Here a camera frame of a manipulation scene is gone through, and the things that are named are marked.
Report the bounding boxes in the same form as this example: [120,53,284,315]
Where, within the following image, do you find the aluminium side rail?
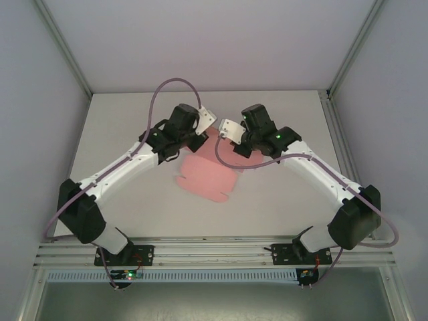
[319,90,375,240]

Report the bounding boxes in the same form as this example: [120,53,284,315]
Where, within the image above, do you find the white slotted cable duct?
[45,270,300,284]

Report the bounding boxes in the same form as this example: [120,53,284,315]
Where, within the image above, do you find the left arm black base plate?
[93,244,156,268]

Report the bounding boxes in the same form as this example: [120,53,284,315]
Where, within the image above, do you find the thin black cable loop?
[159,146,182,164]

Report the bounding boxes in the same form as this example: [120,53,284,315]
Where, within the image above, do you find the aluminium mounting rail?
[33,235,397,268]

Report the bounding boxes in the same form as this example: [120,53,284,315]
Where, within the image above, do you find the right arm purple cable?
[215,133,401,290]

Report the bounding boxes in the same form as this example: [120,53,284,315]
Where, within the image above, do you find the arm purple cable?
[45,78,203,291]
[215,133,401,290]

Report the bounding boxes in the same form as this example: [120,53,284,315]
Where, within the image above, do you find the aluminium frame post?
[33,0,93,98]
[326,0,385,98]

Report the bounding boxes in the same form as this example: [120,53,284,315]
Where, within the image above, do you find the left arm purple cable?
[45,78,203,291]

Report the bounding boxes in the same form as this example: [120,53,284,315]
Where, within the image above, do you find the pink paper box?
[174,128,263,204]

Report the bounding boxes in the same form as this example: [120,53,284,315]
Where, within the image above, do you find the circuit board with green light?
[110,269,144,282]

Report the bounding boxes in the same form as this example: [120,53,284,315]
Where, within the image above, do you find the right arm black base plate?
[271,243,334,267]

